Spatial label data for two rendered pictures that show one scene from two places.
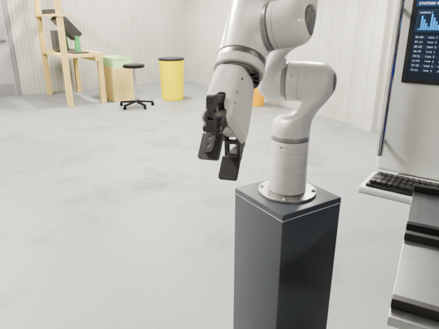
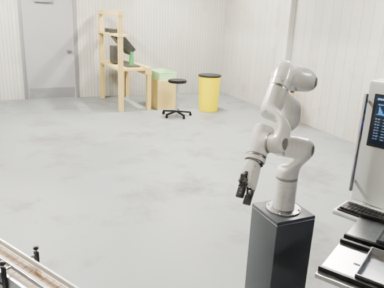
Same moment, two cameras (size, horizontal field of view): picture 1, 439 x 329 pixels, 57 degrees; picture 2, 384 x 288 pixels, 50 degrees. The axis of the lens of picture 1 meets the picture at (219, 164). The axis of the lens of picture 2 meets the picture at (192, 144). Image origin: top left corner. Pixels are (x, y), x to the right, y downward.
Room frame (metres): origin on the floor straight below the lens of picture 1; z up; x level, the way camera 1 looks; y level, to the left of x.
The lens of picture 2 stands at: (-0.90, 0.01, 1.87)
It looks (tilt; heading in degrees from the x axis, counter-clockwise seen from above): 17 degrees down; 8
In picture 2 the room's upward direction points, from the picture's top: 2 degrees clockwise
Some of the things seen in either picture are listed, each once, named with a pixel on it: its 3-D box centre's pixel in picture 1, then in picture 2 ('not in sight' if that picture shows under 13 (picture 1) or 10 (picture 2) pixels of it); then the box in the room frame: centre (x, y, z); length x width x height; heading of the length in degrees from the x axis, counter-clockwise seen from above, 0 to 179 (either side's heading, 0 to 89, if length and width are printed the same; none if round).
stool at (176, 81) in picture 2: (133, 85); (175, 98); (6.71, 1.42, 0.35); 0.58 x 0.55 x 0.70; 167
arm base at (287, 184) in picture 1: (288, 165); (284, 194); (1.23, -0.22, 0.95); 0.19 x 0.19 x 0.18
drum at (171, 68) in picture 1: (172, 78); (208, 92); (7.41, 0.86, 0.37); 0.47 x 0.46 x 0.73; 121
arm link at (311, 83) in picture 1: (303, 101); (295, 158); (1.22, -0.25, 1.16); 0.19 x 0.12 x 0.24; 71
